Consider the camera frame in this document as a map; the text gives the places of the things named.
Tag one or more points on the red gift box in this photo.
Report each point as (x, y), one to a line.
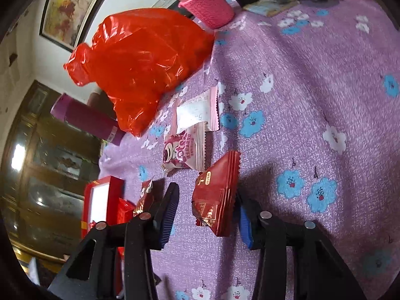
(115, 187)

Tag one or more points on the red plastic bag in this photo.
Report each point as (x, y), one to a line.
(140, 62)

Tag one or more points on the brown armchair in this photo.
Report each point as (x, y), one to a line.
(97, 103)

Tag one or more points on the red flower-print snack packet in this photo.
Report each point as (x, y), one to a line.
(143, 197)

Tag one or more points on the thin booklet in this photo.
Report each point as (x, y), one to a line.
(272, 7)

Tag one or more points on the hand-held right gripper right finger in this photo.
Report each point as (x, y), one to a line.
(247, 228)

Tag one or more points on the pink bear-print snack packet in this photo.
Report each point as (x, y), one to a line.
(181, 150)

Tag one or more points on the wooden glazed door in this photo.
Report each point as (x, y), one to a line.
(47, 162)

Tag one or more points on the plain red snack packet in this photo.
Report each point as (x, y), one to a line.
(215, 193)

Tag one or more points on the pink sleeved bottle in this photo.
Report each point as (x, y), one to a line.
(206, 3)

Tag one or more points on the long red snack packet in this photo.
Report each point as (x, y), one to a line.
(125, 209)

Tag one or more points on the purple thermos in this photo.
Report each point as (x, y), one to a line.
(84, 118)

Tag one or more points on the white pink-edged snack packet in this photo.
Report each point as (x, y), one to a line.
(197, 112)

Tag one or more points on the framed horse painting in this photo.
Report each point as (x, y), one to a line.
(72, 9)

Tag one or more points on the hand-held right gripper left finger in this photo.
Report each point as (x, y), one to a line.
(167, 218)

